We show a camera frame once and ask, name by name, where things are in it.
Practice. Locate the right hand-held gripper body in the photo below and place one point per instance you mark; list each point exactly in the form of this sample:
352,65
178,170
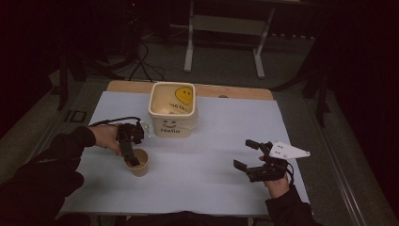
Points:
270,171

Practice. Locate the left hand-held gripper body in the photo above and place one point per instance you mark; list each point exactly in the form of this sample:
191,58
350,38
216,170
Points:
130,133

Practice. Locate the brown paper cup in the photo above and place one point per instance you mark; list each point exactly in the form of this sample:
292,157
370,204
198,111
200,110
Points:
141,168

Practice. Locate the person's right hand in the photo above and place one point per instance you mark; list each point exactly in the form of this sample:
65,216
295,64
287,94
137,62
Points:
277,187

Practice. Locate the person's left hand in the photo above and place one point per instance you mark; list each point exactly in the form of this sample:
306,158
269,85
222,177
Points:
105,136

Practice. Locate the pale blue table mat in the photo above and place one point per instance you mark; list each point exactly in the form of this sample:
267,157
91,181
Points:
204,157

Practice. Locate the cream smiley-face bin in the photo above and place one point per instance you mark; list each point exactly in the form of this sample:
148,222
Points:
172,125

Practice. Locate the dark floor socket plate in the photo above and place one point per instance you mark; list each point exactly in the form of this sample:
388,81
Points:
75,116

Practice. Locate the black metal stand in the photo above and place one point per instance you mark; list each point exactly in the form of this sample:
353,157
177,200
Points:
63,84
321,100

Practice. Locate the white metal stand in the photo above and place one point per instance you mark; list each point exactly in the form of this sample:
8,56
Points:
260,59

